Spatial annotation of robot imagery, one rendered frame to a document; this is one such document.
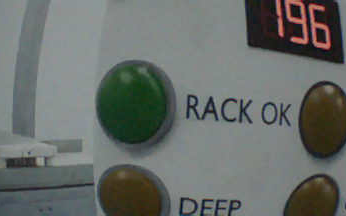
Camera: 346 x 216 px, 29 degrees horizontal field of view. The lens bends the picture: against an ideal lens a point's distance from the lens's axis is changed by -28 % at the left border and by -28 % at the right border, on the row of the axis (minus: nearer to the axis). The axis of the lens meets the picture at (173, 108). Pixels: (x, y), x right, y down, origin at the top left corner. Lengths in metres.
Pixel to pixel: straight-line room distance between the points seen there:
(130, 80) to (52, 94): 4.79
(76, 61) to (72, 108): 0.28
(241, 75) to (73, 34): 4.70
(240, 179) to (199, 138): 0.02
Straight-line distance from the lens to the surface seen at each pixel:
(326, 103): 0.27
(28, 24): 1.81
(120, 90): 0.30
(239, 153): 0.29
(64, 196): 1.45
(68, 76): 4.98
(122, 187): 0.30
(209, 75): 0.29
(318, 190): 0.27
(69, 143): 1.98
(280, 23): 0.28
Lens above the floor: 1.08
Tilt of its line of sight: 3 degrees down
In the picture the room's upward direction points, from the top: 3 degrees clockwise
